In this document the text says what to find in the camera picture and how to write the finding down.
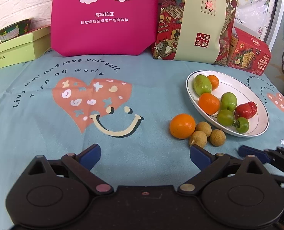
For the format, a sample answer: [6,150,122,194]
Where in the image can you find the longan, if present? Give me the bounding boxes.
[195,122,212,137]
[189,131,208,148]
[210,129,226,147]

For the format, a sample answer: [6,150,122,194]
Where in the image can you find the dark green tomato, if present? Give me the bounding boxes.
[234,117,250,134]

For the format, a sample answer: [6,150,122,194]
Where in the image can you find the green apple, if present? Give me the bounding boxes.
[220,92,237,112]

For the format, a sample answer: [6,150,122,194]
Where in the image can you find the large green mango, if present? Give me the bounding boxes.
[193,74,212,96]

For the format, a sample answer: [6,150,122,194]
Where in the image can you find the white ceramic plate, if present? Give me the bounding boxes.
[186,70,269,138]

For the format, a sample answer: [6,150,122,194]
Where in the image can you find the small red apple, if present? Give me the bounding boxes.
[247,101,257,118]

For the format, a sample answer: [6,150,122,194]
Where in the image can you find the blue printed tablecloth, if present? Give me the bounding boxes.
[0,51,284,229]

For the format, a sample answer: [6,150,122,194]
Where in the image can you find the small orange in plate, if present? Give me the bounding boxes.
[207,75,219,90]

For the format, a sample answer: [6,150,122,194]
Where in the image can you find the red cracker box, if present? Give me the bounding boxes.
[227,28,271,76]

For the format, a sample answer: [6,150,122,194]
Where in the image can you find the light green box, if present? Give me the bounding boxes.
[0,26,51,69]

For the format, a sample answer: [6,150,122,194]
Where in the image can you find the red green liquor gift bag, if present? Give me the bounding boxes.
[152,0,237,66]

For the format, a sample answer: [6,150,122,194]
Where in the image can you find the magenta fabric bag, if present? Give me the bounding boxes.
[51,0,159,57]

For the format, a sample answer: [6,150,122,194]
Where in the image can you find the green patterned bowl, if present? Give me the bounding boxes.
[0,18,32,43]

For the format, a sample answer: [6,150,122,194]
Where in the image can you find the floral white paper bag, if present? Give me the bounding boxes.
[234,0,275,40]

